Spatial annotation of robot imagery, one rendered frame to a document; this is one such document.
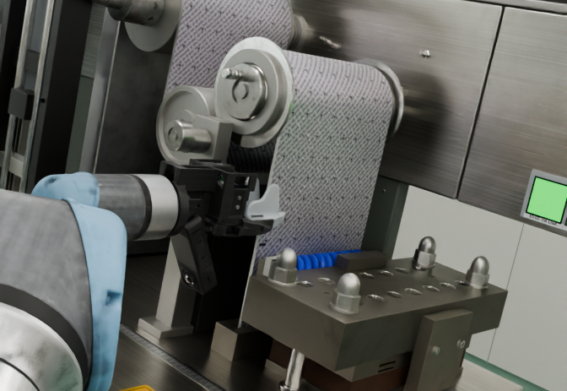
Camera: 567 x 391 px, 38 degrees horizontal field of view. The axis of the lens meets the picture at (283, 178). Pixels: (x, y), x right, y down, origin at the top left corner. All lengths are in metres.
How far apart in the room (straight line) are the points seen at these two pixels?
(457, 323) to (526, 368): 2.77
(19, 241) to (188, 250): 0.52
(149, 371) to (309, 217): 0.31
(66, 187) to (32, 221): 0.36
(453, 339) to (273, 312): 0.26
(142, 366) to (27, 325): 0.62
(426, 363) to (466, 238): 2.87
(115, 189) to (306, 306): 0.27
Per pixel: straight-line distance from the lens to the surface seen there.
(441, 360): 1.14
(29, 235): 0.50
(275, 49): 1.08
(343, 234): 1.23
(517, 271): 3.85
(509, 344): 3.92
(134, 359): 1.08
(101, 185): 0.88
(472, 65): 1.28
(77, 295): 0.48
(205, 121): 1.11
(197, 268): 1.00
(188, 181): 0.96
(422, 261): 1.30
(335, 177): 1.18
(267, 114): 1.07
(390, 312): 1.03
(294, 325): 1.01
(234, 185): 1.00
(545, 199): 1.21
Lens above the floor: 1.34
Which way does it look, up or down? 10 degrees down
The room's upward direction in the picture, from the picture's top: 12 degrees clockwise
